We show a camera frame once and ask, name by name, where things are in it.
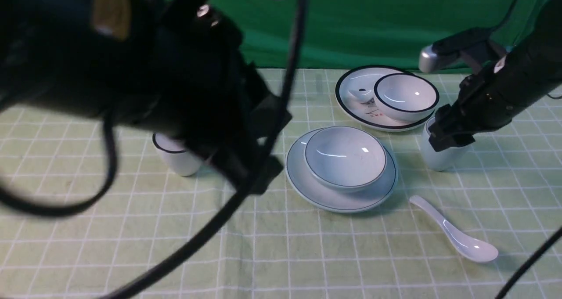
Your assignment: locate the green backdrop cloth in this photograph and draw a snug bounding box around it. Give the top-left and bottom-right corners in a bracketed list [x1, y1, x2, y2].
[162, 0, 555, 75]

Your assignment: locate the black cable lower right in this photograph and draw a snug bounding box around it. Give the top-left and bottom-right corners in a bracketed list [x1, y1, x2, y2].
[495, 227, 562, 299]

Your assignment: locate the light green checked tablecloth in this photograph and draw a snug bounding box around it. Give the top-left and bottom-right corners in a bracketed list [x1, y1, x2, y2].
[0, 97, 562, 299]

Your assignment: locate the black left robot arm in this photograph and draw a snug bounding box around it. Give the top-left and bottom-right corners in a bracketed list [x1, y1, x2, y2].
[1, 0, 291, 195]

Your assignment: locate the white ceramic soup spoon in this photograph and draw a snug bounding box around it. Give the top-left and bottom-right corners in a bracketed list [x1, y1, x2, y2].
[409, 195, 499, 263]

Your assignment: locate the white bowl black rim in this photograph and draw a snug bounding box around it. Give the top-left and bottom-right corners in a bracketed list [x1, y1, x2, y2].
[374, 73, 440, 123]

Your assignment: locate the pale blue flat plate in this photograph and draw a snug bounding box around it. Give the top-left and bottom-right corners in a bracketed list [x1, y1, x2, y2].
[285, 128, 399, 213]

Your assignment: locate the pale blue shallow bowl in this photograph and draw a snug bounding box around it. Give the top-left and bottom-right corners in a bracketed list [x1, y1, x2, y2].
[303, 126, 389, 193]

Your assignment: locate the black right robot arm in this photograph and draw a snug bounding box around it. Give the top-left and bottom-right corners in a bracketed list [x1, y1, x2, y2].
[419, 0, 562, 152]

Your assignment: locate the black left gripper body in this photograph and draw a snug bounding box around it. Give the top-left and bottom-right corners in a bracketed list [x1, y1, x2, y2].
[145, 2, 292, 195]

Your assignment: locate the white plate black rim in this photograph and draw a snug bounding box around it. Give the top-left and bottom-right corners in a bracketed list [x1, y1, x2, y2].
[335, 65, 434, 133]

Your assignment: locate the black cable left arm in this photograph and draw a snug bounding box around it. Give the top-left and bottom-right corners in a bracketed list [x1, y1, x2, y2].
[0, 0, 310, 299]

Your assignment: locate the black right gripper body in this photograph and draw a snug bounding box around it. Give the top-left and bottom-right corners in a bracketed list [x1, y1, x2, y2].
[452, 55, 527, 134]

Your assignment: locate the white cup black rim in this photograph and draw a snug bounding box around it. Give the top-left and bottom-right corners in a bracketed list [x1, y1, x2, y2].
[152, 133, 203, 177]

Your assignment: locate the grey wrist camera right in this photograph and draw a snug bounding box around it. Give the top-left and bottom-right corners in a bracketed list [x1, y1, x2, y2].
[418, 27, 508, 75]

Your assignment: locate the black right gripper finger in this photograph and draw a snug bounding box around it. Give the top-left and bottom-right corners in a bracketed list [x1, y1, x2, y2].
[428, 105, 476, 152]

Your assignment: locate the pale blue cup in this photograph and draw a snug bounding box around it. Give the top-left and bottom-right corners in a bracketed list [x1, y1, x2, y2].
[420, 117, 469, 172]

